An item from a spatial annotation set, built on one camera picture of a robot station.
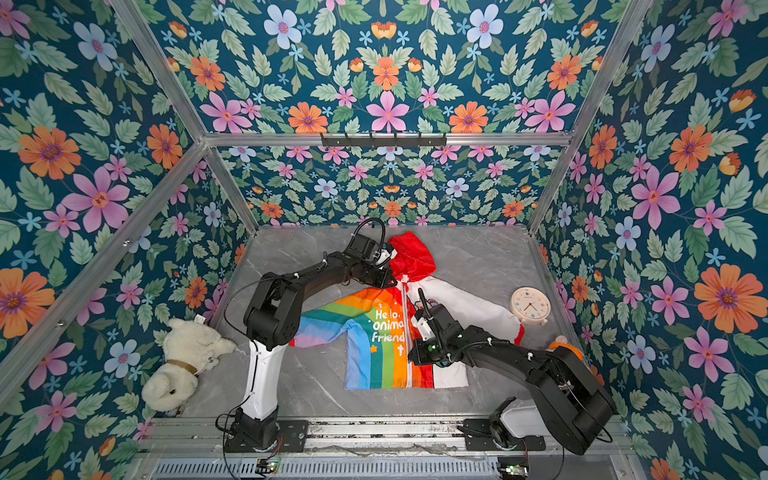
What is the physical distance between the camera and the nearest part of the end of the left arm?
83cm

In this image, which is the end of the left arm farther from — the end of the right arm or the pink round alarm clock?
the pink round alarm clock

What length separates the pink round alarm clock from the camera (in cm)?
93

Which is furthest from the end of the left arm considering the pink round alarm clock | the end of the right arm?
the pink round alarm clock

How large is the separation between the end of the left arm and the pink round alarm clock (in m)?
0.44
